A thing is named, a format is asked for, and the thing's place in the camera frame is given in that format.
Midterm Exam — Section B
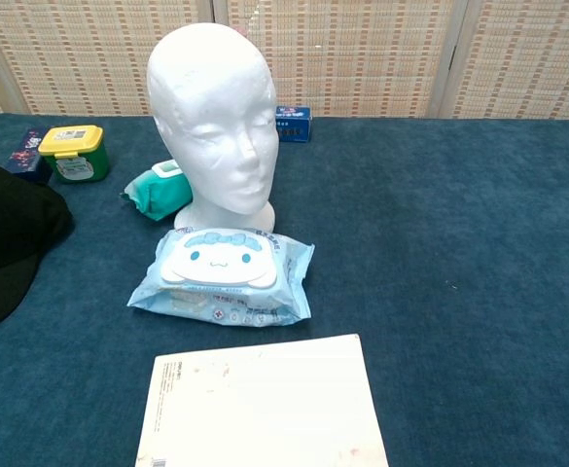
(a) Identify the black baseball cap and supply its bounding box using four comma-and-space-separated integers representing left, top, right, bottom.
0, 154, 75, 335

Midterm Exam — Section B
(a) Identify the white foam mannequin head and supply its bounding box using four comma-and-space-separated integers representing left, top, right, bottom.
146, 21, 281, 235

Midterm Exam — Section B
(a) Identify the light blue cartoon wipes pack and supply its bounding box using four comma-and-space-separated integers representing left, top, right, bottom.
126, 225, 316, 329

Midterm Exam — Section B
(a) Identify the blue cookie box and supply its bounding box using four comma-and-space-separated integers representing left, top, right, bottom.
274, 104, 314, 144

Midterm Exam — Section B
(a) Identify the green wet wipes pack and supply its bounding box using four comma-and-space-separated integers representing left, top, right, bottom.
120, 158, 196, 223

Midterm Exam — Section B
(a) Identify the blue felt table cover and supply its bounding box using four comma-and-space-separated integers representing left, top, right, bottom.
0, 112, 569, 467

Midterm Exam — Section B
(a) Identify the woven bamboo folding screen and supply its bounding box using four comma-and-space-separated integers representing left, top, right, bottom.
0, 0, 569, 121

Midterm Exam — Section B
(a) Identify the green tub with yellow lid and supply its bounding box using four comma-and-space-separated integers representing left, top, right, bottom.
37, 124, 111, 185

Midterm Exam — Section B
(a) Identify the dark blue small carton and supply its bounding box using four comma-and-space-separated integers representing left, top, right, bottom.
5, 126, 54, 184

